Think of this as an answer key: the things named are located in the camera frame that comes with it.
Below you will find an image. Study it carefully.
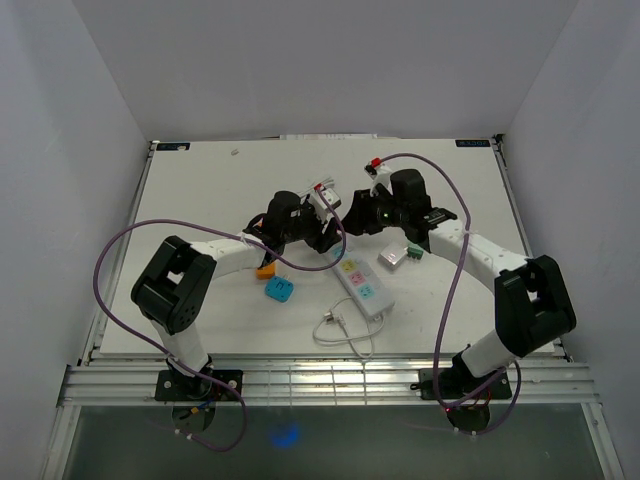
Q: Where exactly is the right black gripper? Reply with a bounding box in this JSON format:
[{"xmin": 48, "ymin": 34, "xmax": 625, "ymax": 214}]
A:
[{"xmin": 338, "ymin": 188, "xmax": 408, "ymax": 237}]

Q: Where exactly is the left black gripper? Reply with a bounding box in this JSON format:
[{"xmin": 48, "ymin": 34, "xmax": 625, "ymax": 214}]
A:
[{"xmin": 282, "ymin": 195, "xmax": 341, "ymax": 255}]

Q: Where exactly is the green plug adapter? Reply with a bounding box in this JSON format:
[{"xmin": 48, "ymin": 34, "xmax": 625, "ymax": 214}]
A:
[{"xmin": 406, "ymin": 243, "xmax": 425, "ymax": 261}]

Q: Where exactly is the white pastel power strip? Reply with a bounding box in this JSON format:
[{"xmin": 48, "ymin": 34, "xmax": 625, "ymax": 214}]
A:
[{"xmin": 332, "ymin": 243, "xmax": 395, "ymax": 321}]

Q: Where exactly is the pink plug adapter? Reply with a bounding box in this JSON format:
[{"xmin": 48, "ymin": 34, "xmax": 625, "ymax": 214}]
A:
[{"xmin": 378, "ymin": 242, "xmax": 407, "ymax": 271}]

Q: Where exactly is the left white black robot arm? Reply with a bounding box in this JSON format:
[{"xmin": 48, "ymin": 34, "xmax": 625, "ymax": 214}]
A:
[{"xmin": 131, "ymin": 186, "xmax": 344, "ymax": 400}]

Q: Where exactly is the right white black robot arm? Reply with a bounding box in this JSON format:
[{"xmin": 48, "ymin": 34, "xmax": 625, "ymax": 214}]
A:
[{"xmin": 342, "ymin": 166, "xmax": 577, "ymax": 397}]

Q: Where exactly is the blue plug adapter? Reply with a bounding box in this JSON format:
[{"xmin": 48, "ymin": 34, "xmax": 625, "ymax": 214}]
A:
[{"xmin": 264, "ymin": 275, "xmax": 295, "ymax": 303}]

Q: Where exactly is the orange power adapter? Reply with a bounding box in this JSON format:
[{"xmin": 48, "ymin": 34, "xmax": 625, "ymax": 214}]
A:
[{"xmin": 255, "ymin": 263, "xmax": 276, "ymax": 280}]

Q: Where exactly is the right blue corner label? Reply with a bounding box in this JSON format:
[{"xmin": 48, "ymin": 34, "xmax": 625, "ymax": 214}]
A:
[{"xmin": 455, "ymin": 139, "xmax": 491, "ymax": 148}]

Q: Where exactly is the blue corner label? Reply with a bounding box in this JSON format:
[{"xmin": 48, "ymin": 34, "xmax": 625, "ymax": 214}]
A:
[
  {"xmin": 155, "ymin": 142, "xmax": 191, "ymax": 152},
  {"xmin": 455, "ymin": 139, "xmax": 491, "ymax": 148}
]

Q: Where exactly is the left blue corner label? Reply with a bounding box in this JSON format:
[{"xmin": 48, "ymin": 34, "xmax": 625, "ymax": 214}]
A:
[{"xmin": 155, "ymin": 142, "xmax": 191, "ymax": 152}]

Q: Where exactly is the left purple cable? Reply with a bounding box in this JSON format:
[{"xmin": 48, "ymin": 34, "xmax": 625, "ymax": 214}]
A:
[{"xmin": 92, "ymin": 192, "xmax": 351, "ymax": 454}]

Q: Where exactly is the purple cable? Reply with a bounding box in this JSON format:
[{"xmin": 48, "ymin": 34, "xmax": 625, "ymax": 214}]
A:
[
  {"xmin": 92, "ymin": 192, "xmax": 351, "ymax": 454},
  {"xmin": 379, "ymin": 151, "xmax": 522, "ymax": 436}
]

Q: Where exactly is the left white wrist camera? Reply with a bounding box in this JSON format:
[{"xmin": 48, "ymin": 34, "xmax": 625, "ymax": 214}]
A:
[{"xmin": 308, "ymin": 178, "xmax": 342, "ymax": 222}]

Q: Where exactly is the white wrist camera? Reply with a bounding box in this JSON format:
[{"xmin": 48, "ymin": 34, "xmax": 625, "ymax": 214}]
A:
[
  {"xmin": 365, "ymin": 158, "xmax": 394, "ymax": 196},
  {"xmin": 308, "ymin": 178, "xmax": 342, "ymax": 222}
]

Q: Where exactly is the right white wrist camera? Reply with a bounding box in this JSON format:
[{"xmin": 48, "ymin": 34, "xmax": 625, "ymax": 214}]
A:
[{"xmin": 365, "ymin": 158, "xmax": 394, "ymax": 196}]

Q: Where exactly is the bundled white cable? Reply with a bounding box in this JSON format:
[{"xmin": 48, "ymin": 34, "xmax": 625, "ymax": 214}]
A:
[{"xmin": 297, "ymin": 175, "xmax": 336, "ymax": 194}]

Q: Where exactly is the power strip white cord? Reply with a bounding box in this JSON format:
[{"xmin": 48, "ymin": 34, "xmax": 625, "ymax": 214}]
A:
[{"xmin": 312, "ymin": 296, "xmax": 387, "ymax": 360}]

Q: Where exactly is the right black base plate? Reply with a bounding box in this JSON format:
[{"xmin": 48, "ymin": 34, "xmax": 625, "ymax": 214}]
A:
[{"xmin": 410, "ymin": 367, "xmax": 512, "ymax": 402}]

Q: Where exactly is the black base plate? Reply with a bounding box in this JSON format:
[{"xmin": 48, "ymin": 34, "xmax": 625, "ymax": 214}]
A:
[
  {"xmin": 410, "ymin": 367, "xmax": 512, "ymax": 402},
  {"xmin": 154, "ymin": 368, "xmax": 244, "ymax": 402}
]

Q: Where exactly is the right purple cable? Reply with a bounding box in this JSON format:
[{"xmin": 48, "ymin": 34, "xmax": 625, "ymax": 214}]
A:
[{"xmin": 379, "ymin": 151, "xmax": 522, "ymax": 436}]

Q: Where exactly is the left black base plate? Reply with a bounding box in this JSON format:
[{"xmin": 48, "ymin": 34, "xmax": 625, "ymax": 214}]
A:
[{"xmin": 154, "ymin": 368, "xmax": 244, "ymax": 402}]

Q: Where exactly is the aluminium front rail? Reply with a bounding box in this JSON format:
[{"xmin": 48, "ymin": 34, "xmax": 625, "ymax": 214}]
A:
[{"xmin": 57, "ymin": 355, "xmax": 600, "ymax": 407}]

